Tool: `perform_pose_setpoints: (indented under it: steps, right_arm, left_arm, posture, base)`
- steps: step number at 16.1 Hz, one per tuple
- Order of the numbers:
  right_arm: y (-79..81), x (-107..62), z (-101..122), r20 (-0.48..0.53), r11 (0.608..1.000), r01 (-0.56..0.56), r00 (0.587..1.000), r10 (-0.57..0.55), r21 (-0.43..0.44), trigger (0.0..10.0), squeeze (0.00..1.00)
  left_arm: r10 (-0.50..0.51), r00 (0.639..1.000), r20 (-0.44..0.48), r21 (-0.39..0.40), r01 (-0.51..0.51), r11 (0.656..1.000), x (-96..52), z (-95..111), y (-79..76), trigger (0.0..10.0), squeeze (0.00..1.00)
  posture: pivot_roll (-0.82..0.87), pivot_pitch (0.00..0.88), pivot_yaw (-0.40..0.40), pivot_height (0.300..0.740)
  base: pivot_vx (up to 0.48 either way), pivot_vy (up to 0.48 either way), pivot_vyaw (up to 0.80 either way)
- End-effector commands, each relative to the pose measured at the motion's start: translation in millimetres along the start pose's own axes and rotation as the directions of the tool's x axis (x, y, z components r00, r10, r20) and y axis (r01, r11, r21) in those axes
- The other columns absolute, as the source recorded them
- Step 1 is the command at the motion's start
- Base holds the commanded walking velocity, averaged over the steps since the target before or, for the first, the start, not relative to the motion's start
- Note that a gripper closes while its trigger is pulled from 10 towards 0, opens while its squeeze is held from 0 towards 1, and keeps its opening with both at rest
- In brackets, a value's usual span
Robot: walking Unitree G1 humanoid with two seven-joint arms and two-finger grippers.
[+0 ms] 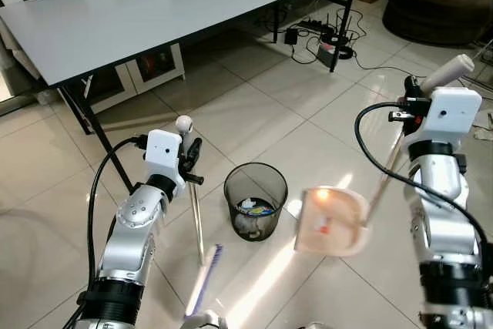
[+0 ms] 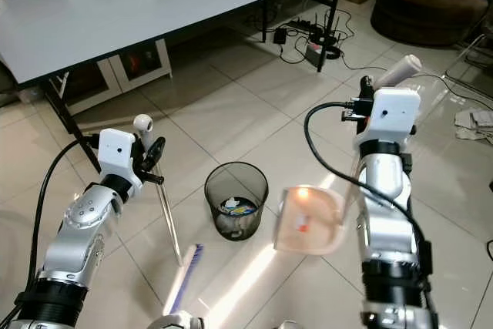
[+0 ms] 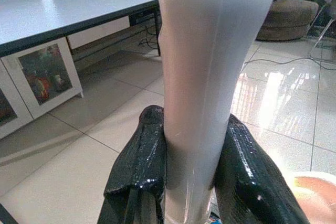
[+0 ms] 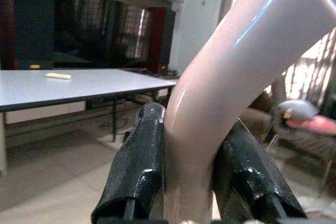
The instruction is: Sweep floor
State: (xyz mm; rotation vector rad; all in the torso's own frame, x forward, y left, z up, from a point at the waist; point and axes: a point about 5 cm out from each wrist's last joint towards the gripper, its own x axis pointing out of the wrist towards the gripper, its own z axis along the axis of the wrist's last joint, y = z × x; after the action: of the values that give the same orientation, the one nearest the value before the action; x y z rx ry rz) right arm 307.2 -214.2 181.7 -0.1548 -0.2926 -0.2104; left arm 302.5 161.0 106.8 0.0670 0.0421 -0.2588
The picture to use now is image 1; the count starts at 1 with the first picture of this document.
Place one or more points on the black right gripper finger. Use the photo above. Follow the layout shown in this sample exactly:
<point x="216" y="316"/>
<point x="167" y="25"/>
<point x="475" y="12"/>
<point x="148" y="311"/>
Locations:
<point x="414" y="86"/>

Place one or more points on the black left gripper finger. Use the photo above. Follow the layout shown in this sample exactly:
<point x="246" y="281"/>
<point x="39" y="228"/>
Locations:
<point x="196" y="179"/>
<point x="196" y="152"/>

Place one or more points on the broom with purple bristles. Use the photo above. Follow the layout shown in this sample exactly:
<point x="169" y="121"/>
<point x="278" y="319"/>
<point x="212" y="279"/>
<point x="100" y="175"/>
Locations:
<point x="198" y="221"/>

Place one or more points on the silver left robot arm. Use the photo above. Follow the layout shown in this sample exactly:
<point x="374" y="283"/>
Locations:
<point x="131" y="225"/>

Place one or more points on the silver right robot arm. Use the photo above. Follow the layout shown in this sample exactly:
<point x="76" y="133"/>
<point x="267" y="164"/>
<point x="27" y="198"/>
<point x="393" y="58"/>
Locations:
<point x="443" y="213"/>

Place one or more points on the black mesh waste bin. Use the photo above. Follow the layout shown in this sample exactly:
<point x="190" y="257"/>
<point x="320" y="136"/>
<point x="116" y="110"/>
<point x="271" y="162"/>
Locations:
<point x="256" y="182"/>

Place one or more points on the crumpled rubbish in bin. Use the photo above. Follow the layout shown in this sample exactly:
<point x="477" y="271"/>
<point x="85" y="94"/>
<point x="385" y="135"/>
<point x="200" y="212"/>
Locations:
<point x="253" y="217"/>

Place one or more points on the white crumpled cloth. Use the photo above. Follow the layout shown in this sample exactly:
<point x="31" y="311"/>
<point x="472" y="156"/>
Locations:
<point x="484" y="125"/>

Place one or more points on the dark brown beanbag seat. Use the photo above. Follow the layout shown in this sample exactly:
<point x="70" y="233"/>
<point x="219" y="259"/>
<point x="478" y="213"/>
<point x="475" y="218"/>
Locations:
<point x="439" y="13"/>

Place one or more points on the black router with antennas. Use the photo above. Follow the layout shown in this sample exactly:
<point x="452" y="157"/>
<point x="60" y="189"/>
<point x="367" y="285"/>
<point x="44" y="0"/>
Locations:
<point x="337" y="39"/>

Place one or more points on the black power strip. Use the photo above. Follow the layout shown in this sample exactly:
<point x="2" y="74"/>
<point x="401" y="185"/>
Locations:
<point x="312" y="27"/>

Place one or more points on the black power adapter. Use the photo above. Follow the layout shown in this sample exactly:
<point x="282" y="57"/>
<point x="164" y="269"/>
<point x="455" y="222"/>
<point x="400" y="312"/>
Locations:
<point x="292" y="36"/>

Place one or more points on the small red scrap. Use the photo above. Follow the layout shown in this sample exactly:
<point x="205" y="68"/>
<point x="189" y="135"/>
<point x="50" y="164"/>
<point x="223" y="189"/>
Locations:
<point x="324" y="226"/>

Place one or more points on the grey robot left leg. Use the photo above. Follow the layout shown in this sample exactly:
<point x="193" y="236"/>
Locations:
<point x="204" y="321"/>

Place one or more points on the grey table with black legs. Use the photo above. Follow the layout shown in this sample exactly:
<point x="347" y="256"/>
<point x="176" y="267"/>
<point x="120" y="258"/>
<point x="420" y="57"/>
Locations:
<point x="154" y="13"/>

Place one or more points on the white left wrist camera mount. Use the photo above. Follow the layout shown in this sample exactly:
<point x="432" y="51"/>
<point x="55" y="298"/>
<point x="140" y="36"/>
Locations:
<point x="162" y="153"/>

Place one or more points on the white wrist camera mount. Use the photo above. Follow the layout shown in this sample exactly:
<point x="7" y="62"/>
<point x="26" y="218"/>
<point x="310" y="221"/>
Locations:
<point x="454" y="113"/>
<point x="162" y="153"/>

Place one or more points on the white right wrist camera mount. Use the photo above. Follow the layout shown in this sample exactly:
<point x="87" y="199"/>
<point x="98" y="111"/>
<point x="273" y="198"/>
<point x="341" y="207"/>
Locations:
<point x="454" y="113"/>

